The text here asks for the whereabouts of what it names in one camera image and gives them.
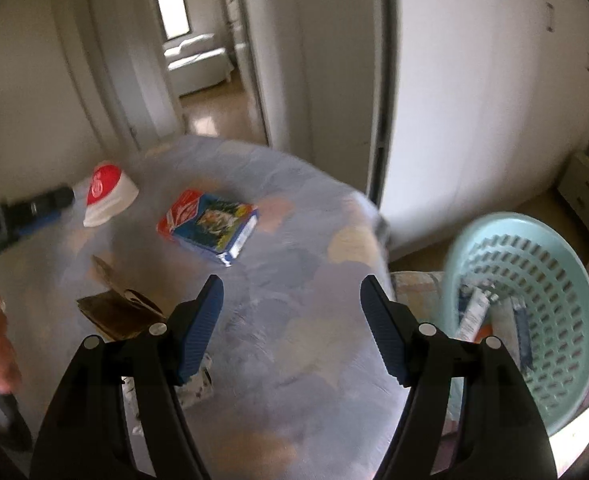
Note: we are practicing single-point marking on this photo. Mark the brown paper bag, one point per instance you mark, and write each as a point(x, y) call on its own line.
point(119, 310)

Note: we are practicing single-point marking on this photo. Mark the teal plastic basket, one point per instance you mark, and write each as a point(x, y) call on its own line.
point(564, 310)

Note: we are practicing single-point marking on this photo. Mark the white wardrobe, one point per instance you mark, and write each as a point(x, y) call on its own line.
point(474, 110)

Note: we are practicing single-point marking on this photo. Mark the red and white cup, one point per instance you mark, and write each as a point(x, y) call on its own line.
point(109, 195)

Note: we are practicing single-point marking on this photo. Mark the beige nightstand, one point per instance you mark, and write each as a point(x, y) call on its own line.
point(582, 190)

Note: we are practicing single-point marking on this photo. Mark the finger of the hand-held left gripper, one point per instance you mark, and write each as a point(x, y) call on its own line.
point(37, 222)
point(47, 201)

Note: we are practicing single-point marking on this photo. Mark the blue box with red label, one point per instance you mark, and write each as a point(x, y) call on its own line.
point(209, 227)

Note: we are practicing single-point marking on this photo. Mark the window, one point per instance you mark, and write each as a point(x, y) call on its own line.
point(172, 12)

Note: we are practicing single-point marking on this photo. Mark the white door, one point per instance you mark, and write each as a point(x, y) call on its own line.
point(334, 85)

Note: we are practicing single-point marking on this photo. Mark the white printed carton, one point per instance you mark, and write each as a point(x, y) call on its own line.
point(474, 310)

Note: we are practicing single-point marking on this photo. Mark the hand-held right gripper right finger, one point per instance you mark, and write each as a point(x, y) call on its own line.
point(384, 330)

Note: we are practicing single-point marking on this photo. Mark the white sofa far room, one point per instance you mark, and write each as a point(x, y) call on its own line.
point(199, 67)

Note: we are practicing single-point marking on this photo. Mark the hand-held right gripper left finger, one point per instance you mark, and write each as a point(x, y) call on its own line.
point(202, 330)

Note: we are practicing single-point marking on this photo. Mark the white printed wrapper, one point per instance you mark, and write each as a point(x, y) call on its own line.
point(199, 390)

